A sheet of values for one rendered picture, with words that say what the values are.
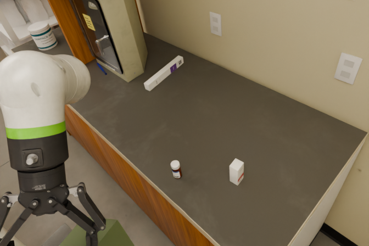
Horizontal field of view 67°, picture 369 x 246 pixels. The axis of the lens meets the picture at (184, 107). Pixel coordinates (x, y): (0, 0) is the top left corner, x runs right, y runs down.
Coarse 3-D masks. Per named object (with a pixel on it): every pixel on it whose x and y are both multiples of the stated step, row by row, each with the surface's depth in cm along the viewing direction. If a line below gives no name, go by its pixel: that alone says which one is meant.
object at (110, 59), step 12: (72, 0) 137; (84, 0) 126; (96, 0) 118; (84, 12) 135; (96, 12) 124; (84, 24) 144; (96, 24) 132; (96, 36) 141; (108, 36) 129; (96, 48) 151; (108, 48) 138; (108, 60) 148; (120, 72) 144
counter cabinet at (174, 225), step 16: (80, 128) 182; (96, 144) 170; (96, 160) 217; (112, 160) 160; (352, 160) 108; (112, 176) 200; (128, 176) 149; (128, 192) 184; (144, 192) 141; (336, 192) 124; (144, 208) 172; (160, 208) 134; (320, 208) 101; (160, 224) 162; (176, 224) 128; (320, 224) 144; (176, 240) 152; (192, 240) 122; (208, 240) 101; (304, 240) 115
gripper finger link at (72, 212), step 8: (48, 200) 49; (56, 200) 49; (56, 208) 49; (64, 208) 50; (72, 208) 52; (72, 216) 51; (80, 216) 52; (80, 224) 51; (88, 224) 52; (88, 232) 52
